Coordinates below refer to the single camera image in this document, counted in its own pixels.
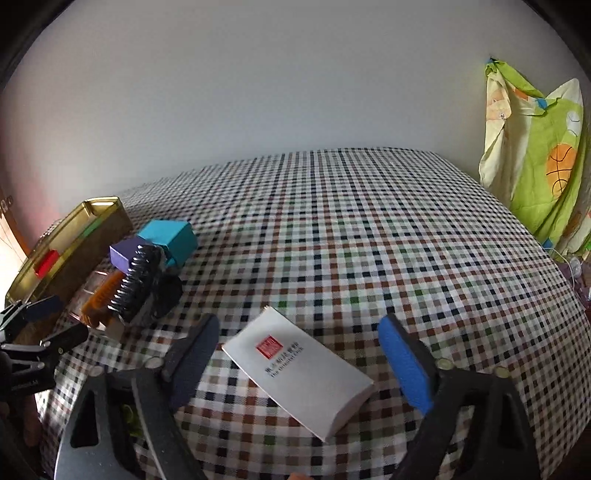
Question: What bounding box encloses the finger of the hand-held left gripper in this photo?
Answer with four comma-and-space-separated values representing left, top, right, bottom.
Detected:
0, 296, 64, 329
0, 325, 89, 357

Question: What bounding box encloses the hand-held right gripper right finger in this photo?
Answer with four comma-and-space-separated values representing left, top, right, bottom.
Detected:
378, 314, 541, 480

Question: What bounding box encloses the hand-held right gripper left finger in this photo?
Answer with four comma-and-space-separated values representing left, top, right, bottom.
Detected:
55, 314, 221, 480

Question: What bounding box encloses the brown hair brush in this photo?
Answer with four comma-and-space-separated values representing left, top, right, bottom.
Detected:
81, 244, 183, 335

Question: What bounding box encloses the white box with red label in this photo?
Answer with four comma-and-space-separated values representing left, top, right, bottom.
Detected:
222, 305, 376, 440

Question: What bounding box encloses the gold metal tin box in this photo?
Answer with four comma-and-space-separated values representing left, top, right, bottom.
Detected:
4, 196, 134, 324

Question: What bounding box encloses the teal toy building block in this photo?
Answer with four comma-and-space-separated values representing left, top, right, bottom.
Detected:
139, 220, 199, 268

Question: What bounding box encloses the red toy block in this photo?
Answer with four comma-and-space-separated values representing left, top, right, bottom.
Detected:
34, 250, 61, 278

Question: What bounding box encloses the purple toy block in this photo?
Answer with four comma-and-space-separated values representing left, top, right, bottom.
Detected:
109, 235, 153, 271

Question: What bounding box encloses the checkered bed cover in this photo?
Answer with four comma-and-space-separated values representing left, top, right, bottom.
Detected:
37, 148, 591, 480

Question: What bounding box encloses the green printed quilt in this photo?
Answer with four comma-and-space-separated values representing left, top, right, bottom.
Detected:
479, 58, 591, 252

